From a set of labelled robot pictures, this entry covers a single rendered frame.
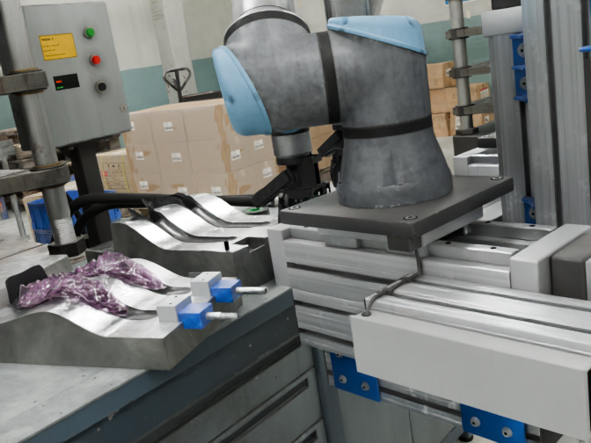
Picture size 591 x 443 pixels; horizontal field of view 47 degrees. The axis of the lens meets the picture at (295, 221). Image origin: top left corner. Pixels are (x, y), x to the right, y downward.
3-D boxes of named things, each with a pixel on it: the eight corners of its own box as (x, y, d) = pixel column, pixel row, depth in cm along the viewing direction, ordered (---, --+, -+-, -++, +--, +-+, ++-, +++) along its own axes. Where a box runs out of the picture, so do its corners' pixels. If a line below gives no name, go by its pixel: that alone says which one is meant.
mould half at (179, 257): (320, 254, 151) (311, 194, 148) (240, 296, 132) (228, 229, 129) (171, 241, 183) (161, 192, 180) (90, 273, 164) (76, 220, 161)
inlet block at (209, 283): (273, 299, 120) (268, 270, 118) (262, 310, 115) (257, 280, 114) (208, 300, 125) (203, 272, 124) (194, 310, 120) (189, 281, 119)
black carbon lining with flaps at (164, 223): (277, 230, 149) (270, 188, 147) (226, 254, 137) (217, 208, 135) (171, 223, 171) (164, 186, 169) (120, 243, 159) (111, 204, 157)
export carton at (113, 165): (173, 185, 669) (165, 144, 659) (135, 197, 638) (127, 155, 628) (136, 184, 712) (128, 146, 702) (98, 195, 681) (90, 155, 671)
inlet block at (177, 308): (247, 325, 110) (242, 294, 109) (234, 338, 106) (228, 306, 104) (178, 323, 115) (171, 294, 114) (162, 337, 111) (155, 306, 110)
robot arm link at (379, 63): (442, 117, 83) (430, 0, 79) (331, 134, 83) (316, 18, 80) (423, 108, 94) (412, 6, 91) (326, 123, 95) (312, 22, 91)
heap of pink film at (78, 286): (174, 282, 128) (165, 243, 126) (117, 321, 112) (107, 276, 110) (64, 284, 138) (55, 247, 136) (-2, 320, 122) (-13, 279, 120)
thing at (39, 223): (124, 218, 518) (118, 190, 513) (79, 234, 488) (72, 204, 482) (76, 216, 554) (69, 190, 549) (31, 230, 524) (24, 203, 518)
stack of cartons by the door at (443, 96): (496, 130, 784) (491, 55, 764) (483, 135, 762) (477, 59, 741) (432, 132, 842) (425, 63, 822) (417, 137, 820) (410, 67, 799)
